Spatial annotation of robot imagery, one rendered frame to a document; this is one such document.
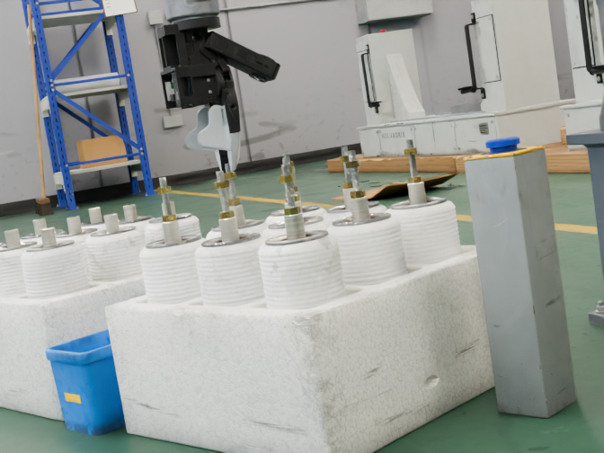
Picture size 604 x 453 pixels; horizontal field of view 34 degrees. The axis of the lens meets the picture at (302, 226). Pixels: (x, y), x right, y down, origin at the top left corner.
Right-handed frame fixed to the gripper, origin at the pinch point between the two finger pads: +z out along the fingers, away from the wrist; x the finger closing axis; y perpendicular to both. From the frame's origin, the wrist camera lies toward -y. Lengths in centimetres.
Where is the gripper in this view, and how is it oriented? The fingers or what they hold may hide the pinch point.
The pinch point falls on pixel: (231, 160)
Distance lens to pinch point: 140.4
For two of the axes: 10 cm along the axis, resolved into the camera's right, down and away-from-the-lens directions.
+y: -9.0, 1.9, -4.0
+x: 4.1, 0.4, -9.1
